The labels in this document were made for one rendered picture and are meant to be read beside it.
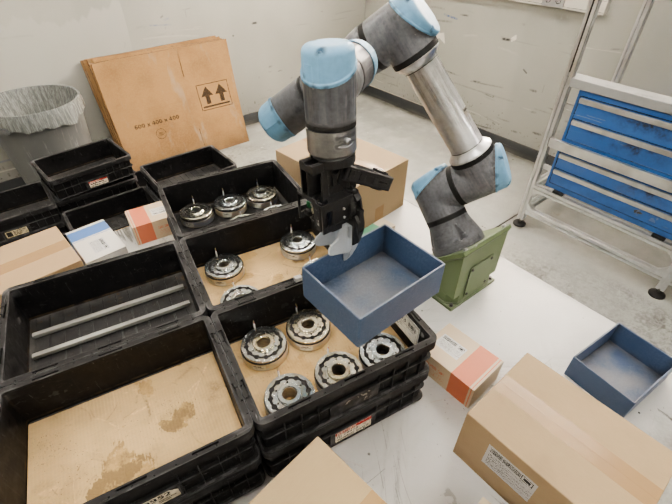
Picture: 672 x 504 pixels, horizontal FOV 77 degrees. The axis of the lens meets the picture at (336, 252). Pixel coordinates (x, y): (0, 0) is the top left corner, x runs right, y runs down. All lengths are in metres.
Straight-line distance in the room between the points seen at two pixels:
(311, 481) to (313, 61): 0.63
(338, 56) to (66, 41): 3.12
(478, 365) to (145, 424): 0.74
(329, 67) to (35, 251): 1.09
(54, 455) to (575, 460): 0.95
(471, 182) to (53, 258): 1.15
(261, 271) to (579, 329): 0.90
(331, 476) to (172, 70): 3.26
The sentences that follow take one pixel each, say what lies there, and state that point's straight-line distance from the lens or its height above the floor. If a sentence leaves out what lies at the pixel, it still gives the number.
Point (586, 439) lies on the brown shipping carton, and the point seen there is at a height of 0.86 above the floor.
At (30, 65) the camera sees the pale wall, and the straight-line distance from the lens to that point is 3.61.
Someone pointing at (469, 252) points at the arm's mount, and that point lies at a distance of 1.16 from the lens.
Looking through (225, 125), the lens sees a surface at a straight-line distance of 3.81.
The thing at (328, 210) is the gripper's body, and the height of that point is 1.25.
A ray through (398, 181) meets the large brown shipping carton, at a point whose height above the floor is 0.83.
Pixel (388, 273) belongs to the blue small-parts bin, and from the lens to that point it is 0.81.
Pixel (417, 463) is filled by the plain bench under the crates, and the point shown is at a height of 0.70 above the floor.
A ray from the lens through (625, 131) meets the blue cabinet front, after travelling 2.57.
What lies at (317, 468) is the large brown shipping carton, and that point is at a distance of 0.78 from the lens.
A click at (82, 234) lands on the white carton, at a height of 0.79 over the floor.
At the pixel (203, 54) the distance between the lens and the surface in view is 3.74.
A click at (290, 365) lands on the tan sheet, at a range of 0.97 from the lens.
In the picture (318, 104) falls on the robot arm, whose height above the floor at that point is 1.41.
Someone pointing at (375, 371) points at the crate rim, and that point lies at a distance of 0.84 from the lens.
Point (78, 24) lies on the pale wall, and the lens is 3.62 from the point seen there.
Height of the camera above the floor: 1.62
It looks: 40 degrees down
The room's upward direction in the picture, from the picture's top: straight up
